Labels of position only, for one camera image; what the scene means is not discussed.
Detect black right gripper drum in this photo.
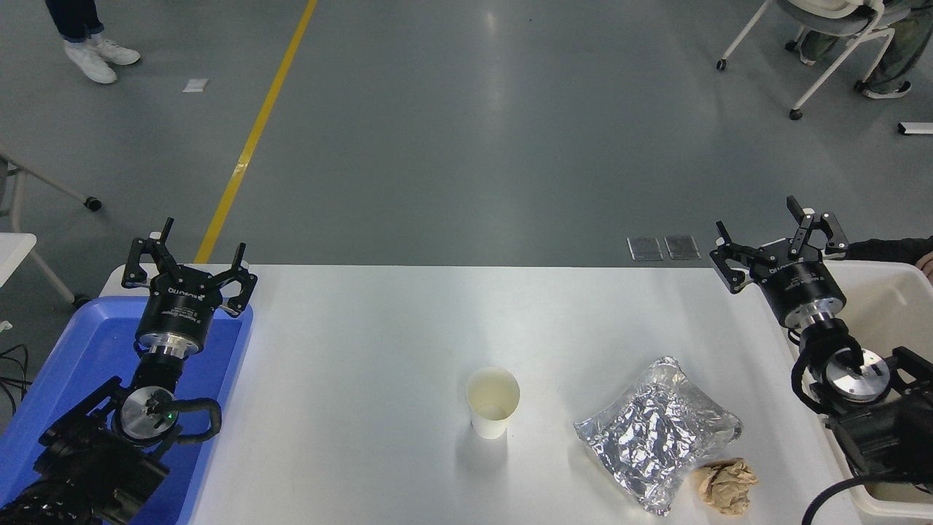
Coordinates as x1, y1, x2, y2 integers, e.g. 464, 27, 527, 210
752, 256, 848, 327

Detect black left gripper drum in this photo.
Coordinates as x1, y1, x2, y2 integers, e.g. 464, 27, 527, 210
136, 265, 225, 342

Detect white paper cup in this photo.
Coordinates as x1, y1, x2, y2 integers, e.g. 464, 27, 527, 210
466, 366, 521, 440

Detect metal floor plate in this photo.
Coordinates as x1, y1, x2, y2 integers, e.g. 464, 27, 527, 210
627, 236, 665, 263
663, 234, 702, 262

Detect large pale plastic bin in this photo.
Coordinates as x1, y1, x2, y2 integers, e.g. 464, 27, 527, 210
784, 260, 933, 520

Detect blue plastic tray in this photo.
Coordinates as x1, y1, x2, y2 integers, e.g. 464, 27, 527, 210
0, 295, 254, 525

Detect small white table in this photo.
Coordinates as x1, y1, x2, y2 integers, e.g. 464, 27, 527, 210
0, 232, 93, 308

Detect white wheeled chair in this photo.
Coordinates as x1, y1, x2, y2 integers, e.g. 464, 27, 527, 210
716, 0, 912, 122

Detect crumpled silver foil tray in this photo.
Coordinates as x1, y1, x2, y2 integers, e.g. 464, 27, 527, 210
573, 356, 744, 517

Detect standing person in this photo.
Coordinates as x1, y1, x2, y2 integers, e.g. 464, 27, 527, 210
44, 0, 142, 85

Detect seated person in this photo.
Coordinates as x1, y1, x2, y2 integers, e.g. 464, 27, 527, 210
784, 0, 933, 101

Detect crumpled tan paper ball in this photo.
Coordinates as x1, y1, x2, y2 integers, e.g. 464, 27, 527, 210
691, 457, 760, 518

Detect grey wheeled frame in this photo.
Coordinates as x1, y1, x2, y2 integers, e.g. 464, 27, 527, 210
0, 144, 104, 236

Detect black cables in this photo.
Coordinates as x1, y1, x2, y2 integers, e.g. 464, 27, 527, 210
0, 343, 31, 418

